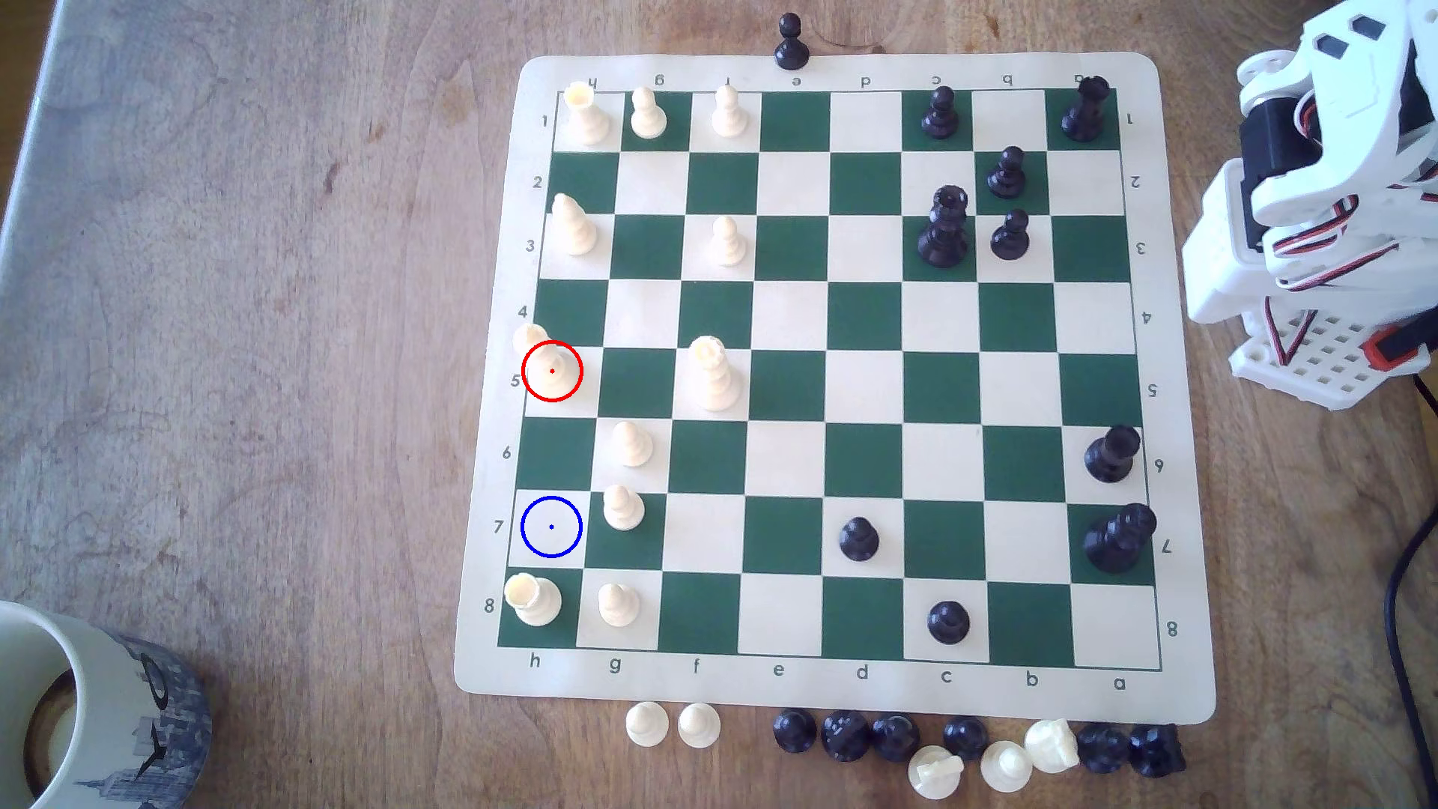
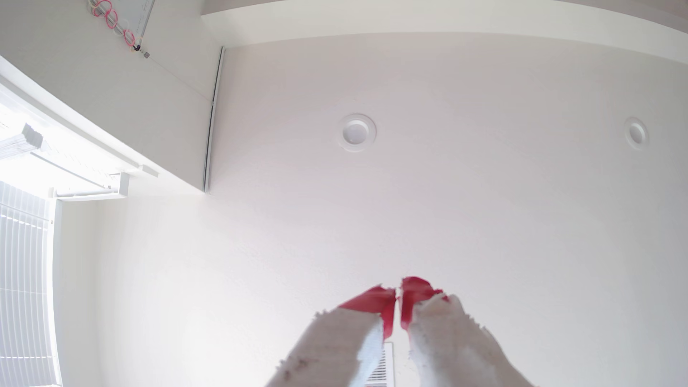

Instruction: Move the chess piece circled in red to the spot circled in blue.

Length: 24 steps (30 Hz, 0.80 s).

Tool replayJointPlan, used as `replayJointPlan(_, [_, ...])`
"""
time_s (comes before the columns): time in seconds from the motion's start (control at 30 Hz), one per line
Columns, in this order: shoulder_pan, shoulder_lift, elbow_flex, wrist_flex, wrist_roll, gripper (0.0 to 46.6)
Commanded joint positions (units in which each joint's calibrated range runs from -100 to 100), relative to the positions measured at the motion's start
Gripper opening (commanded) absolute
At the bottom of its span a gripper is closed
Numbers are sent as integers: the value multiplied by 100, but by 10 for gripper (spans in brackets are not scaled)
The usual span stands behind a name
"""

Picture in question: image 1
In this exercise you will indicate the white mug with skyline print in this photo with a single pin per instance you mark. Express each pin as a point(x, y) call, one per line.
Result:
point(112, 697)

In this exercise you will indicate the red clamp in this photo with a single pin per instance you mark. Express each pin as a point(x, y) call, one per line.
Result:
point(1393, 346)

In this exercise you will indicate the white knight chess piece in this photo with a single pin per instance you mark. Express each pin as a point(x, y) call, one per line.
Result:
point(1052, 746)

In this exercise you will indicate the black pawn chess piece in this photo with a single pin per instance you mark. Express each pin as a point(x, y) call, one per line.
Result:
point(966, 737)
point(940, 117)
point(794, 732)
point(1007, 174)
point(1010, 238)
point(791, 47)
point(895, 738)
point(948, 623)
point(858, 541)

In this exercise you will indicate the white queen chess piece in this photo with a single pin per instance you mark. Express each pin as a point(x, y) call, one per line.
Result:
point(713, 380)

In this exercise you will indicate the black queen chess piece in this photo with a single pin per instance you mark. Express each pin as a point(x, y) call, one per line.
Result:
point(944, 234)

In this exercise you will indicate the black bishop chess piece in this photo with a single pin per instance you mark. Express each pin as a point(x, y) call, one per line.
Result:
point(1111, 455)

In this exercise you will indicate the black knight chess piece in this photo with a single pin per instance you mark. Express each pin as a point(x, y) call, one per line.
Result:
point(845, 737)
point(1103, 748)

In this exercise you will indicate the black rook chess piece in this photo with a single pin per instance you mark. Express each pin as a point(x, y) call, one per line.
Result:
point(1156, 751)
point(1085, 112)

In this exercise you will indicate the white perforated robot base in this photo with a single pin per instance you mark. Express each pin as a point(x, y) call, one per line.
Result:
point(1326, 365)

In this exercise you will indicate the white rook chess piece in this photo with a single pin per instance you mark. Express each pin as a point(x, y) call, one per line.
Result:
point(533, 601)
point(582, 117)

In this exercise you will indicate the white pawn chess piece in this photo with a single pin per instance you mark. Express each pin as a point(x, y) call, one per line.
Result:
point(647, 725)
point(699, 726)
point(729, 115)
point(633, 446)
point(1006, 766)
point(728, 245)
point(647, 117)
point(618, 607)
point(622, 511)
point(530, 341)

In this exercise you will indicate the green and cream chess mat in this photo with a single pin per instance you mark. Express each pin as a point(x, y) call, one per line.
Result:
point(865, 382)

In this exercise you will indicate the white bishop chess piece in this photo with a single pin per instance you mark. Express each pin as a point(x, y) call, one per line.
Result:
point(573, 227)
point(935, 773)

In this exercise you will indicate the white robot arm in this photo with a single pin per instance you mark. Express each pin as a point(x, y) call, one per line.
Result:
point(1225, 270)

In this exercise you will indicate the black king chess piece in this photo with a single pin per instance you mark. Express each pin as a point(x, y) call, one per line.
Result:
point(1118, 539)

